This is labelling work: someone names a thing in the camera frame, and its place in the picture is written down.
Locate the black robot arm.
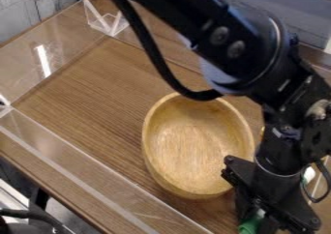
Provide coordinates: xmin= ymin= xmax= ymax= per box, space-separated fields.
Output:
xmin=112 ymin=0 xmax=331 ymax=234

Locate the clear acrylic corner bracket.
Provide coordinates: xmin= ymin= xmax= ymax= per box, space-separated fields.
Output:
xmin=83 ymin=0 xmax=130 ymax=37

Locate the yellow blue fish toy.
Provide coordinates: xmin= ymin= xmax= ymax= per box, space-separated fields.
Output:
xmin=261 ymin=126 xmax=266 ymax=136

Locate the black cable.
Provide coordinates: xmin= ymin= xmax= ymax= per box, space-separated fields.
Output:
xmin=0 ymin=208 xmax=66 ymax=234

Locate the black table leg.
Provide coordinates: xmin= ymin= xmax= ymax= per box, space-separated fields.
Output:
xmin=34 ymin=188 xmax=50 ymax=210

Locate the clear acrylic tray wall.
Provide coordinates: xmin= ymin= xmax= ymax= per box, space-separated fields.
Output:
xmin=0 ymin=4 xmax=237 ymax=234

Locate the brown wooden bowl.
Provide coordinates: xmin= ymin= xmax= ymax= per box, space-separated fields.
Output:
xmin=142 ymin=93 xmax=255 ymax=200

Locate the green Expo marker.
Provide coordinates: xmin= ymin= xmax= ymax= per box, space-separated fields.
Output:
xmin=238 ymin=166 xmax=315 ymax=234

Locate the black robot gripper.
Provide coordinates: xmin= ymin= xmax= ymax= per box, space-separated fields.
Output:
xmin=222 ymin=156 xmax=321 ymax=234

